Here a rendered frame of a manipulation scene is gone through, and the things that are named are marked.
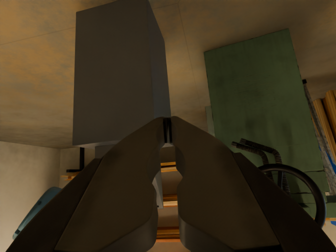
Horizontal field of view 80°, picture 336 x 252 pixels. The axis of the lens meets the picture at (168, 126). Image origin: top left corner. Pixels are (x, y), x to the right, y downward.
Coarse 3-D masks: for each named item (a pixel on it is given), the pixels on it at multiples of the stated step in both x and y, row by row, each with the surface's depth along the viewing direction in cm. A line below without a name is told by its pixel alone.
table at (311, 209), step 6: (330, 198) 92; (300, 204) 84; (306, 204) 86; (312, 204) 86; (330, 204) 84; (306, 210) 78; (312, 210) 85; (330, 210) 83; (312, 216) 85; (330, 216) 83
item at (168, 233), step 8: (80, 152) 395; (80, 160) 391; (80, 168) 388; (168, 168) 307; (64, 176) 363; (72, 176) 340; (168, 200) 297; (176, 200) 290; (160, 232) 297; (168, 232) 294; (176, 232) 292; (160, 240) 284; (168, 240) 282; (176, 240) 279
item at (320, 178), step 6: (276, 174) 92; (288, 174) 91; (306, 174) 88; (312, 174) 88; (318, 174) 87; (324, 174) 86; (276, 180) 92; (288, 180) 90; (294, 180) 90; (300, 180) 89; (318, 180) 86; (324, 180) 86; (288, 186) 90; (294, 186) 89; (300, 186) 88; (306, 186) 88; (318, 186) 86; (324, 186) 85; (294, 192) 89; (300, 192) 88; (306, 192) 87
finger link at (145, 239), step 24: (120, 144) 10; (144, 144) 9; (120, 168) 8; (144, 168) 8; (96, 192) 7; (120, 192) 7; (144, 192) 7; (72, 216) 6; (96, 216) 6; (120, 216) 6; (144, 216) 6; (72, 240) 6; (96, 240) 6; (120, 240) 6; (144, 240) 7
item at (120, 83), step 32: (128, 0) 77; (96, 32) 78; (128, 32) 74; (160, 32) 97; (96, 64) 74; (128, 64) 71; (160, 64) 87; (96, 96) 71; (128, 96) 69; (160, 96) 78; (96, 128) 69; (128, 128) 66
